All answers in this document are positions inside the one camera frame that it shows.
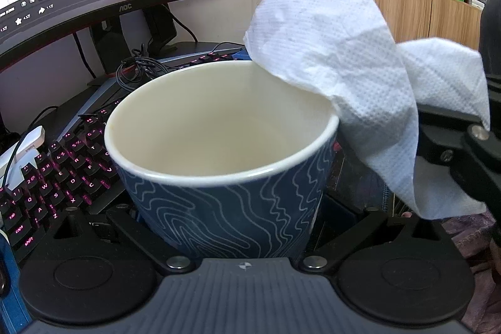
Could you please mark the black backlit mechanical keyboard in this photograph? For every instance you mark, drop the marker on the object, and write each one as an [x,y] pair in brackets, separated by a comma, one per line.
[58,177]

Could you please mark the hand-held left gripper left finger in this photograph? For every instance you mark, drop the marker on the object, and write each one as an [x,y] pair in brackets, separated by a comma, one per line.
[133,228]

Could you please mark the black monitor stand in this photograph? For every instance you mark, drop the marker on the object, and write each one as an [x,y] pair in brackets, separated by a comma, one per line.
[117,48]

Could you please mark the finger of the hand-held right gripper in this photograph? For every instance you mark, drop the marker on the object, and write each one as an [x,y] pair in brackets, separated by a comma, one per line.
[469,158]

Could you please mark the blue wavy-line paper cup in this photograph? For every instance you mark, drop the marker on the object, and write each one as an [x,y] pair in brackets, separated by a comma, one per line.
[219,146]

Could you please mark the white rectangular device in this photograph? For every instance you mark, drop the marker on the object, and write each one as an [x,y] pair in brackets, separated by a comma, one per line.
[23,150]

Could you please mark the purple patterned cloth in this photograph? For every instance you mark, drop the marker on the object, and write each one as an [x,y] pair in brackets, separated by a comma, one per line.
[477,252]

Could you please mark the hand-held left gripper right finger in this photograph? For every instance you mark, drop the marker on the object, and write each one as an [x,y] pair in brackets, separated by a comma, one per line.
[364,236]

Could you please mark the blue desk mat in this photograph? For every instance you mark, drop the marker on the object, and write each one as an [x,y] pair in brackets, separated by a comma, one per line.
[239,54]

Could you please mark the white paper towel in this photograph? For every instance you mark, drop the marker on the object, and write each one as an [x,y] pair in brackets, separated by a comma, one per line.
[336,56]

